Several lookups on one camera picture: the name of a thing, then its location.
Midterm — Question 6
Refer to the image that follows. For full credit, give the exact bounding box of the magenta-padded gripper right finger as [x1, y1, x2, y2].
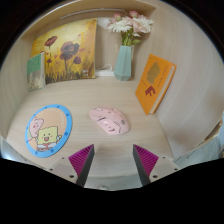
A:
[132, 143, 181, 187]

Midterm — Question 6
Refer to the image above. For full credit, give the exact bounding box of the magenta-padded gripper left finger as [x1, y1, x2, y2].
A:
[46, 143, 96, 188]

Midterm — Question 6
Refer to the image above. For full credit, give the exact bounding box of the pink computer mouse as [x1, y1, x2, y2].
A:
[88, 106, 130, 136]

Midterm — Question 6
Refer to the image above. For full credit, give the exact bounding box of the round blue-rimmed cartoon mouse pad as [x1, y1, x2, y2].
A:
[24, 104, 73, 158]

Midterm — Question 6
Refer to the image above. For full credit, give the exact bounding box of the orange-covered book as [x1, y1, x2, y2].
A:
[135, 53, 177, 116]

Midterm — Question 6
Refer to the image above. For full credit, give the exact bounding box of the pale teal faceted vase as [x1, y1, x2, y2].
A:
[113, 44, 134, 82]

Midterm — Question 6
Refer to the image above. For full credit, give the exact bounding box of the green-covered book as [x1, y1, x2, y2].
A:
[27, 51, 47, 92]

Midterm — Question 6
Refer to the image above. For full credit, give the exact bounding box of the yellow poppy flower painting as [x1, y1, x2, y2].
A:
[30, 18, 98, 84]

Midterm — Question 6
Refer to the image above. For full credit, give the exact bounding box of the white and pink flower bouquet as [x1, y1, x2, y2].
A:
[107, 10, 155, 47]

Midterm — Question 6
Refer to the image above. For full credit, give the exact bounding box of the white light bar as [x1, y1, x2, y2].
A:
[59, 8, 126, 20]

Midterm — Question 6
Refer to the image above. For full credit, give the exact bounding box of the wooden shelf unit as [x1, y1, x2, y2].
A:
[19, 0, 158, 38]

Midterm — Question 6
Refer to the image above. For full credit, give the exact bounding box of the white power strip with cable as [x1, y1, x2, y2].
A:
[95, 63, 116, 78]

